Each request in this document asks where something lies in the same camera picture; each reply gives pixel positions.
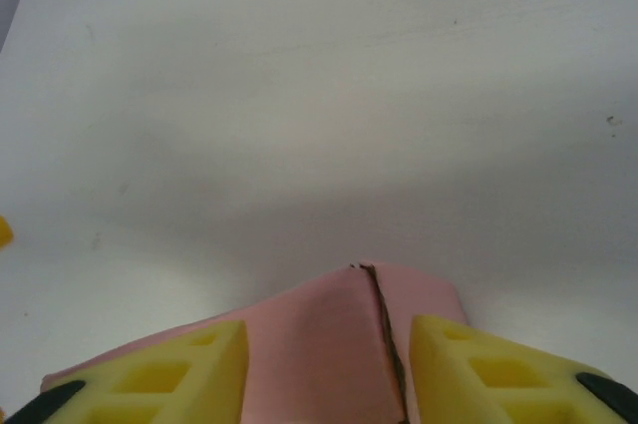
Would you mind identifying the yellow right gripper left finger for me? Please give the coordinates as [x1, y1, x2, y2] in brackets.
[0, 319, 250, 424]

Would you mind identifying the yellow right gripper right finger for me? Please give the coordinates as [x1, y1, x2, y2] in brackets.
[408, 313, 638, 424]

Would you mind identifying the pink paper box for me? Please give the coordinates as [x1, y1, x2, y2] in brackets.
[41, 258, 468, 424]

